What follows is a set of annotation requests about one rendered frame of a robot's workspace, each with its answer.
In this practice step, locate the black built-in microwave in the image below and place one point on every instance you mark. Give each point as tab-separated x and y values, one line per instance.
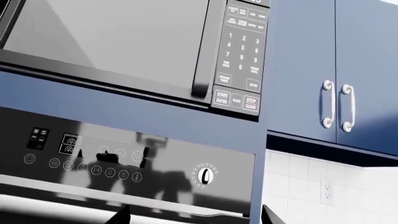
130	49

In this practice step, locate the black glossy wall oven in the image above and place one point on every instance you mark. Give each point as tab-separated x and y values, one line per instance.
124	163

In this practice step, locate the blue wall cabinet door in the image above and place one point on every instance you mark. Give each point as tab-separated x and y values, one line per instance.
368	74
300	70

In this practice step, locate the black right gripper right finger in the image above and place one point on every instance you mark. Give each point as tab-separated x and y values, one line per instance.
270	215

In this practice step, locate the white wall power outlet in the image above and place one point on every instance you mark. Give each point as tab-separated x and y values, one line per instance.
326	191

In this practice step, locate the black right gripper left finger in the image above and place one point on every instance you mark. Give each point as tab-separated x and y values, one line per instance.
122	216

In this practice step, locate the silver oven temperature knob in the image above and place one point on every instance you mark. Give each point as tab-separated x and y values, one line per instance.
205	175

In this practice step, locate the blue appliance cabinet frame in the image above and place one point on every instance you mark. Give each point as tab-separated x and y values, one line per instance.
155	116

